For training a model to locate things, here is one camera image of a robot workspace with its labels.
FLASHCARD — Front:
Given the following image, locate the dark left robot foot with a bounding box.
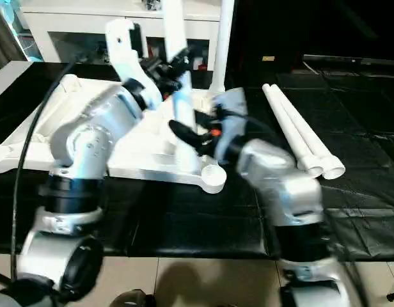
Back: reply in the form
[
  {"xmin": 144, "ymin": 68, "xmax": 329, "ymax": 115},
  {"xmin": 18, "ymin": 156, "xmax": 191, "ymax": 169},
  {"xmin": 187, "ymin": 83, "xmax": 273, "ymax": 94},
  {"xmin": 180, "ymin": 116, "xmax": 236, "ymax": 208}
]
[{"xmin": 111, "ymin": 290, "xmax": 157, "ymax": 307}]

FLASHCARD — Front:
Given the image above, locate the black work mat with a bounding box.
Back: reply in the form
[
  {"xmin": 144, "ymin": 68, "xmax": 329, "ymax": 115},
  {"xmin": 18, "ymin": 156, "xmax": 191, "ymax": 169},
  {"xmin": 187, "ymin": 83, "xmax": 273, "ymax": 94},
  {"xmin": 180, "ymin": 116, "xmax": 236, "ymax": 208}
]
[{"xmin": 0, "ymin": 61, "xmax": 394, "ymax": 260}]

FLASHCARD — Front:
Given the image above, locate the white plastic table leg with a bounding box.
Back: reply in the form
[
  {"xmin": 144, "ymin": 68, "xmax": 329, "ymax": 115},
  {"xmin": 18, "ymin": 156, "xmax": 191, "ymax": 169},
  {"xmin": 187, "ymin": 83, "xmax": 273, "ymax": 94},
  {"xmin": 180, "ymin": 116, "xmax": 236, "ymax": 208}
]
[
  {"xmin": 160, "ymin": 0, "xmax": 201, "ymax": 175},
  {"xmin": 210, "ymin": 0, "xmax": 236, "ymax": 91},
  {"xmin": 269, "ymin": 84, "xmax": 346, "ymax": 180},
  {"xmin": 262, "ymin": 84, "xmax": 324, "ymax": 178}
]

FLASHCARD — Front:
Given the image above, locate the dark grey curtain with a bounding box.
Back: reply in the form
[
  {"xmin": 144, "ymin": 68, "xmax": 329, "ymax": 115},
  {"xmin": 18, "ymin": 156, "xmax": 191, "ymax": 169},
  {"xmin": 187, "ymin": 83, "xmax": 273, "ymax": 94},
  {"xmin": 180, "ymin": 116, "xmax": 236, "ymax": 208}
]
[{"xmin": 0, "ymin": 0, "xmax": 26, "ymax": 68}]

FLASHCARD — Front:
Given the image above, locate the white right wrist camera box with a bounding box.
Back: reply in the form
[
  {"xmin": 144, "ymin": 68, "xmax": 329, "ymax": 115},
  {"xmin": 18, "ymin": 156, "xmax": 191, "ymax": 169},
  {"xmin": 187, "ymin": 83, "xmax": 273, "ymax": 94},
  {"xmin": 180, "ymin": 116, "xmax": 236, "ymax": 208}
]
[{"xmin": 210, "ymin": 88, "xmax": 249, "ymax": 138}]

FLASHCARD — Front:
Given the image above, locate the black metal bar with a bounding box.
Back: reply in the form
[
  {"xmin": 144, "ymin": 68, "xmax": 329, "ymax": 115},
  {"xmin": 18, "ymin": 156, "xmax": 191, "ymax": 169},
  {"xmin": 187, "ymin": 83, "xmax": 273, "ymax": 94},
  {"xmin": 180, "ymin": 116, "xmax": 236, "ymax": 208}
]
[{"xmin": 303, "ymin": 54, "xmax": 394, "ymax": 67}]

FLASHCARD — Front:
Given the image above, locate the white glass-door cabinet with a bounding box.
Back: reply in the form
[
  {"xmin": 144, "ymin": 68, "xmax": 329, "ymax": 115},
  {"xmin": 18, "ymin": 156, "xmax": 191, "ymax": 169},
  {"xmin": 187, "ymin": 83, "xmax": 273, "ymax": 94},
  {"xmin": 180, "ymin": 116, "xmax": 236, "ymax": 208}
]
[{"xmin": 21, "ymin": 0, "xmax": 223, "ymax": 65}]

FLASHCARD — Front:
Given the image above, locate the white plastic table top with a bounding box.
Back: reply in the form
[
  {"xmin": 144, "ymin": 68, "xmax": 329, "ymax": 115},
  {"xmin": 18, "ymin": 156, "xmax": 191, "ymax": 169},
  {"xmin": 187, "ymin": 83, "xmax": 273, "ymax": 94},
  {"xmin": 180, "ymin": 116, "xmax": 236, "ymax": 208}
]
[{"xmin": 0, "ymin": 75, "xmax": 228, "ymax": 194}]

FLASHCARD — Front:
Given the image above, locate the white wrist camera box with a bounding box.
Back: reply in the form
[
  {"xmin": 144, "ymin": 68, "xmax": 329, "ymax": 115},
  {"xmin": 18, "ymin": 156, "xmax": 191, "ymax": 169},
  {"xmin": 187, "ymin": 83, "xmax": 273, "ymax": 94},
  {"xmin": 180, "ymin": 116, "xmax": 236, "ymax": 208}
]
[
  {"xmin": 210, "ymin": 88, "xmax": 249, "ymax": 138},
  {"xmin": 104, "ymin": 18, "xmax": 162, "ymax": 106}
]

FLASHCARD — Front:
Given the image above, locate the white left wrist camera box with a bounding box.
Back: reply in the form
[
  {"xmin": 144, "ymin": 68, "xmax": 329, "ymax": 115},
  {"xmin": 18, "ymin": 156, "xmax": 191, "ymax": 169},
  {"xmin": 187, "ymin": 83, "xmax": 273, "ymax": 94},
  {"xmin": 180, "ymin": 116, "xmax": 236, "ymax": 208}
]
[{"xmin": 104, "ymin": 18, "xmax": 162, "ymax": 106}]

